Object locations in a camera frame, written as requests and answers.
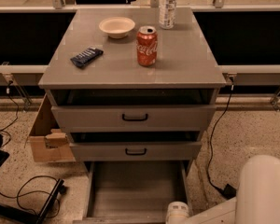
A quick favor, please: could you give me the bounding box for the grey middle drawer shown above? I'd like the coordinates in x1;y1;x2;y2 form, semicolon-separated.
70;142;202;161

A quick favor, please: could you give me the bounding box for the grey drawer cabinet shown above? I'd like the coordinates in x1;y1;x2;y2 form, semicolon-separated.
37;7;228;185

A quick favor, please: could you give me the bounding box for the grey bottom drawer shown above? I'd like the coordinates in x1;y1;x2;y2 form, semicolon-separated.
73;161;189;224

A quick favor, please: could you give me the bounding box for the cream paper bowl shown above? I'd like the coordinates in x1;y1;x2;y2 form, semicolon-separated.
99;17;135;39

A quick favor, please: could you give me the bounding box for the grey top drawer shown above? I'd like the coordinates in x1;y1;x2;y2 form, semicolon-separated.
51;105;216;133

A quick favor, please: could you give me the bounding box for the dark blue snack packet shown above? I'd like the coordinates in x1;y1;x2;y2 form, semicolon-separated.
70;48;104;69

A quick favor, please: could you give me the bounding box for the black cable on left floor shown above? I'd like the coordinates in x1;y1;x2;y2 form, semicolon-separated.
0;79;62;219

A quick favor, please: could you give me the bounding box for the clear plastic water bottle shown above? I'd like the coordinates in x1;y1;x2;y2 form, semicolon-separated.
159;0;177;29

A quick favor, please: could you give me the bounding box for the red cola can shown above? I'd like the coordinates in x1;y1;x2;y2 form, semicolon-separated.
136;26;158;66

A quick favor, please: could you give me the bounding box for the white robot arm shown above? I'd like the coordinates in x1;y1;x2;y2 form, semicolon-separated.
165;155;280;224

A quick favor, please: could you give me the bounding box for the grey drawer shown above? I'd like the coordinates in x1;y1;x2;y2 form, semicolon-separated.
51;105;216;133
73;161;189;224
70;142;202;161

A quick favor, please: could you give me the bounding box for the brown cardboard box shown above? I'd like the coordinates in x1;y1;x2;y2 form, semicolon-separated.
28;96;75;162

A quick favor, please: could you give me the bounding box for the black metal floor stand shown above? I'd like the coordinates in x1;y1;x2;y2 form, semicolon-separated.
0;175;66;224

